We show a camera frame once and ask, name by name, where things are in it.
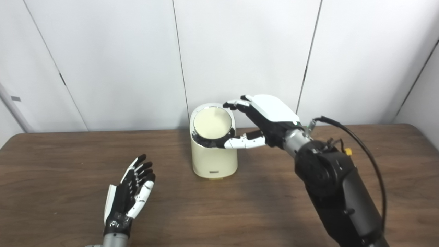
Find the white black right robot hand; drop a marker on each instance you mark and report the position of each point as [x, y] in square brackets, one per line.
[274, 111]

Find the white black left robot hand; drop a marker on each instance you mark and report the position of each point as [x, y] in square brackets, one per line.
[121, 202]

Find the round cream bin lid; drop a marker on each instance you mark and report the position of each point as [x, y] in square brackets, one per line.
[212, 122]

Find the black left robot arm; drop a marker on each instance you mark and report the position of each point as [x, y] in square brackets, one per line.
[115, 240]

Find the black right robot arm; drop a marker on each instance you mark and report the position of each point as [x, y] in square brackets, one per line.
[336, 192]

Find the cream-colored bin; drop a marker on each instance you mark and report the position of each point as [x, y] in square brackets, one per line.
[214, 161]

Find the black wall seam clip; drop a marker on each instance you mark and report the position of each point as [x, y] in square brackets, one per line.
[305, 73]
[62, 79]

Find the small gray wall tag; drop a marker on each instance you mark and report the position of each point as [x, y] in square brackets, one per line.
[15, 98]

